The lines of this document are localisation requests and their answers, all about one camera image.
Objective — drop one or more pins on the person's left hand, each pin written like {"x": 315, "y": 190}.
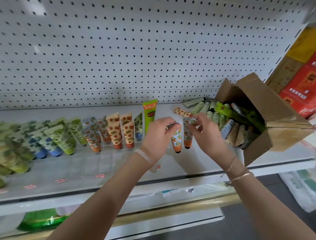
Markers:
{"x": 155, "y": 138}

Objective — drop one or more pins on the person's right hand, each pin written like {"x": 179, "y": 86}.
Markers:
{"x": 209, "y": 138}

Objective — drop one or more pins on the person's left thumb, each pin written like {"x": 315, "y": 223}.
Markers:
{"x": 174, "y": 126}

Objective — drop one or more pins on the person's right thumb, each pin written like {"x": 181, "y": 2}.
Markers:
{"x": 192, "y": 129}

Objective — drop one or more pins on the orange print cream tube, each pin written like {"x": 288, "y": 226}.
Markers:
{"x": 187, "y": 138}
{"x": 177, "y": 141}

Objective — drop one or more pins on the person's left forearm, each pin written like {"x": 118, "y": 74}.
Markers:
{"x": 106, "y": 197}

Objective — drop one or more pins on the person's right forearm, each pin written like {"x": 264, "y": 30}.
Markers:
{"x": 261, "y": 205}

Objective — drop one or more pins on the strawberry print cream tube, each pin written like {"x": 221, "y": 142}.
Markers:
{"x": 182, "y": 112}

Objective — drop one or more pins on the tall green cream tube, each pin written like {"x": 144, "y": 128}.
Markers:
{"x": 149, "y": 115}

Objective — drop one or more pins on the pile of assorted tubes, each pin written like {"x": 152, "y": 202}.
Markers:
{"x": 229, "y": 123}

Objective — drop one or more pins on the white jade bangle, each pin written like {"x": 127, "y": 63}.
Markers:
{"x": 144, "y": 156}

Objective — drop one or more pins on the clear plastic packet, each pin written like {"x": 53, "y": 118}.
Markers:
{"x": 177, "y": 191}

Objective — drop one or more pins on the brown cardboard box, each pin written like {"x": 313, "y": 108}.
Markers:
{"x": 274, "y": 116}

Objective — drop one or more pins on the white metal shelf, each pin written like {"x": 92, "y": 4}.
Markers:
{"x": 98, "y": 170}

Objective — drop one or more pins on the white pegboard panel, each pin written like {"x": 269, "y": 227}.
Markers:
{"x": 123, "y": 49}

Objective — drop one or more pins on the white lower shelf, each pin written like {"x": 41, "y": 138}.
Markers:
{"x": 172, "y": 223}

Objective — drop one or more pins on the clear acrylic shelf guard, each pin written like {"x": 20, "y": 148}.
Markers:
{"x": 81, "y": 170}

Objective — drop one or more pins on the brown printed carton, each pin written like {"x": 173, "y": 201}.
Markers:
{"x": 284, "y": 73}

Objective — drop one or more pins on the row of fruit print tubes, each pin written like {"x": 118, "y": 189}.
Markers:
{"x": 61, "y": 138}

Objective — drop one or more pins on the red printed carton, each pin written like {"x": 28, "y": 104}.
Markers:
{"x": 302, "y": 91}

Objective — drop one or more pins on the white plastic bag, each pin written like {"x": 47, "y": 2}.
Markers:
{"x": 300, "y": 189}

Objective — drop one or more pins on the yellow carton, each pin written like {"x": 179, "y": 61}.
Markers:
{"x": 303, "y": 44}

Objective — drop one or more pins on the green plastic packet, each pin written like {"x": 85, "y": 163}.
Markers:
{"x": 42, "y": 220}

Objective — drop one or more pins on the gold metal rail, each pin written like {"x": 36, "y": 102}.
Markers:
{"x": 172, "y": 210}

